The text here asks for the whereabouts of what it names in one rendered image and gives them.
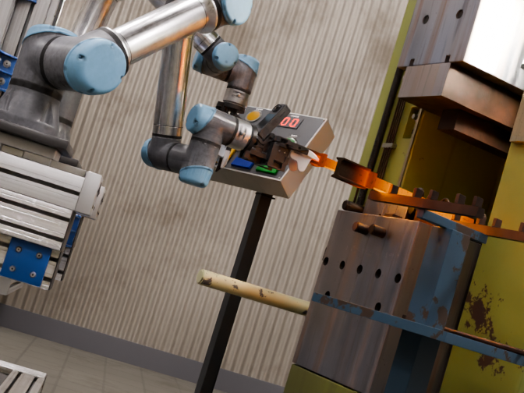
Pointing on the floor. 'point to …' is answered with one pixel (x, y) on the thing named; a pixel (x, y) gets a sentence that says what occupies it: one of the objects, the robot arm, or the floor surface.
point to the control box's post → (256, 216)
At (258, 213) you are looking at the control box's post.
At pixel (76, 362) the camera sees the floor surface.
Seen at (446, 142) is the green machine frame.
